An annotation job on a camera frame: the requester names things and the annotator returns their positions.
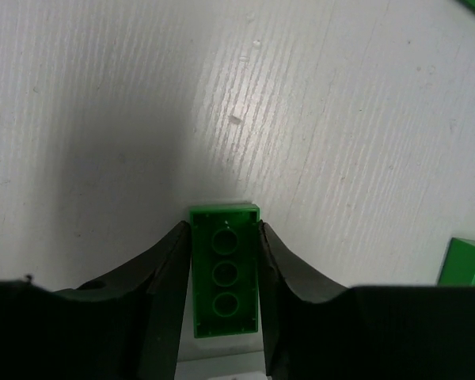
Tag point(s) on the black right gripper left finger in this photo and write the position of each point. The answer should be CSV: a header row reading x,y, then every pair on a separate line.
x,y
125,324

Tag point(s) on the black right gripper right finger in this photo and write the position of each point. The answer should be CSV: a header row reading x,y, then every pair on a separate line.
x,y
315,328

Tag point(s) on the green lego plate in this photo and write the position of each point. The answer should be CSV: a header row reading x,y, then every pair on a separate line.
x,y
225,239

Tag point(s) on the small green lego square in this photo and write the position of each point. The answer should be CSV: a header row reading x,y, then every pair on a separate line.
x,y
458,267

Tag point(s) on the white divided tray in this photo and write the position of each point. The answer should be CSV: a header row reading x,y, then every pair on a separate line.
x,y
241,366

